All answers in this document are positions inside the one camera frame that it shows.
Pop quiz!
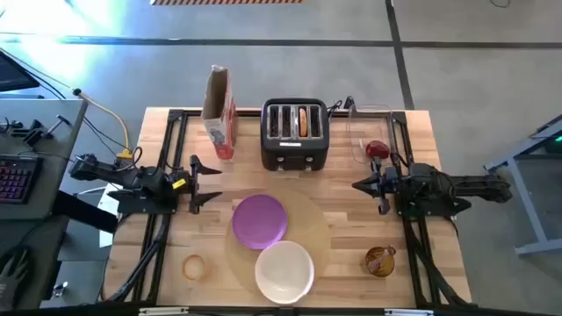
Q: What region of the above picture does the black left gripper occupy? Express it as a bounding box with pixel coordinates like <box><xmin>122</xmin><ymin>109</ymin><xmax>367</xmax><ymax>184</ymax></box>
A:
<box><xmin>169</xmin><ymin>154</ymin><xmax>223</xmax><ymax>215</ymax></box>

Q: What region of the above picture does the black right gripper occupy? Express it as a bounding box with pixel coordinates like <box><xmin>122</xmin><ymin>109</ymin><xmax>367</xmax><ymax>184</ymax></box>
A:
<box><xmin>352</xmin><ymin>156</ymin><xmax>412</xmax><ymax>216</ymax></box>

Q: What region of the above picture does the red white cereal box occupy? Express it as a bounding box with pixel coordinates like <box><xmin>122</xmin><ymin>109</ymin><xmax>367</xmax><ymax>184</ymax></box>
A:
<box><xmin>200</xmin><ymin>64</ymin><xmax>240</xmax><ymax>161</ymax></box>

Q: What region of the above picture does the red round object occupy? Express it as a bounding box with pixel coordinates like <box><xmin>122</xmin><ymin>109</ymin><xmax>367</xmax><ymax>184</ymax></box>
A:
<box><xmin>364</xmin><ymin>140</ymin><xmax>391</xmax><ymax>160</ymax></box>

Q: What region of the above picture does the clear plastic container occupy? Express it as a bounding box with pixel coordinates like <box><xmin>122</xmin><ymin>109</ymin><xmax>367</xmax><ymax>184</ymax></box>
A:
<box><xmin>346</xmin><ymin>104</ymin><xmax>395</xmax><ymax>166</ymax></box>

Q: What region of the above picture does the purple plate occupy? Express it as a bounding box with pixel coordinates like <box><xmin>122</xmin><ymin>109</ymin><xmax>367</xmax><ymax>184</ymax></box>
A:
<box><xmin>231</xmin><ymin>193</ymin><xmax>289</xmax><ymax>251</ymax></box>

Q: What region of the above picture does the round woven placemat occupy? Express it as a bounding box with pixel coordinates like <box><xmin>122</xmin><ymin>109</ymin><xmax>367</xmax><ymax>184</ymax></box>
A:
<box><xmin>224</xmin><ymin>188</ymin><xmax>332</xmax><ymax>296</ymax></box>

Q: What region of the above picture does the amber glass cup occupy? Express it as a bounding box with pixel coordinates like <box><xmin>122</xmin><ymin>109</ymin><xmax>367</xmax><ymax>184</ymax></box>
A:
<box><xmin>364</xmin><ymin>244</ymin><xmax>398</xmax><ymax>278</ymax></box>

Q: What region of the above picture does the black four-slot toaster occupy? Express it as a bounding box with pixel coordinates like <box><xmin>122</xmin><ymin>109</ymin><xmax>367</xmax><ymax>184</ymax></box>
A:
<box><xmin>259</xmin><ymin>97</ymin><xmax>331</xmax><ymax>172</ymax></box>

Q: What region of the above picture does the white paper sheet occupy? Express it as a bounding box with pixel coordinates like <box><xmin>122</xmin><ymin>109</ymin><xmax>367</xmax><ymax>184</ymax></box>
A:
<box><xmin>97</xmin><ymin>183</ymin><xmax>122</xmax><ymax>249</ymax></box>

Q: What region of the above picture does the white bowl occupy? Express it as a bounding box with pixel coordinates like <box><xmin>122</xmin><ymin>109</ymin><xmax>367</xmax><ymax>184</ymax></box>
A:
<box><xmin>254</xmin><ymin>240</ymin><xmax>315</xmax><ymax>305</ymax></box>

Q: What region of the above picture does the black flat panel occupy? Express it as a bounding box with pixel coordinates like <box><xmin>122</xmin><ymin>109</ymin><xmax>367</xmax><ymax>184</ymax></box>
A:
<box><xmin>51</xmin><ymin>190</ymin><xmax>119</xmax><ymax>234</ymax></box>

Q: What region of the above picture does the grey desk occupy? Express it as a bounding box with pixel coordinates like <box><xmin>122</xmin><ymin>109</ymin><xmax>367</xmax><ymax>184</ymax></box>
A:
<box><xmin>0</xmin><ymin>98</ymin><xmax>89</xmax><ymax>220</ymax></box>

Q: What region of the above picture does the black desk clamp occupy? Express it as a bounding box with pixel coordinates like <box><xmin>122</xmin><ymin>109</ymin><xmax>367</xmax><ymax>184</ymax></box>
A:
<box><xmin>21</xmin><ymin>114</ymin><xmax>71</xmax><ymax>146</ymax></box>

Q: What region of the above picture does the black keyboard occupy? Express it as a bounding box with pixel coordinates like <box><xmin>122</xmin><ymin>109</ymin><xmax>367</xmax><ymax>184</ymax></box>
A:
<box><xmin>0</xmin><ymin>154</ymin><xmax>44</xmax><ymax>205</ymax></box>

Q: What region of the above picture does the person's gloved hand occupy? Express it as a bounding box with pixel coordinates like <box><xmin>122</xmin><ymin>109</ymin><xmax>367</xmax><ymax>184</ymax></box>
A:
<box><xmin>0</xmin><ymin>245</ymin><xmax>32</xmax><ymax>299</ymax></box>

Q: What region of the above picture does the black monitor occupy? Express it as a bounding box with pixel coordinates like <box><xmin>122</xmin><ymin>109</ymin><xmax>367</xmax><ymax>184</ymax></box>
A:
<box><xmin>0</xmin><ymin>50</ymin><xmax>40</xmax><ymax>93</ymax></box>

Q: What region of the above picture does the black aluminium frame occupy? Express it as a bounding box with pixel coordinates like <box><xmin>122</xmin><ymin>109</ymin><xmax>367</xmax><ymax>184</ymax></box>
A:
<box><xmin>101</xmin><ymin>107</ymin><xmax>473</xmax><ymax>308</ymax></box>

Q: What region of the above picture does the black toaster power cable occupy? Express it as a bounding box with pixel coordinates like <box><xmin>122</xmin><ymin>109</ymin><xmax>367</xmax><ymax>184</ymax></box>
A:
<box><xmin>327</xmin><ymin>95</ymin><xmax>357</xmax><ymax>119</ymax></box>

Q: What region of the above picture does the yellow cable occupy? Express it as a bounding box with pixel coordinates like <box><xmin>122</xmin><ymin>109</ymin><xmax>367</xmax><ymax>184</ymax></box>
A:
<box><xmin>72</xmin><ymin>87</ymin><xmax>133</xmax><ymax>160</ymax></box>

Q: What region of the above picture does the silver metal bracket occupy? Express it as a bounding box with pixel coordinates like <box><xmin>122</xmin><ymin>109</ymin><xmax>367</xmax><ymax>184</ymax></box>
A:
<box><xmin>385</xmin><ymin>308</ymin><xmax>435</xmax><ymax>316</ymax></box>
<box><xmin>139</xmin><ymin>306</ymin><xmax>190</xmax><ymax>316</ymax></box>

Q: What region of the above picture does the grey metal table frame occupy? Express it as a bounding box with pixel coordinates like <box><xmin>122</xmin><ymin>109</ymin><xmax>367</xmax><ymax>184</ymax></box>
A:
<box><xmin>484</xmin><ymin>114</ymin><xmax>562</xmax><ymax>256</ymax></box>

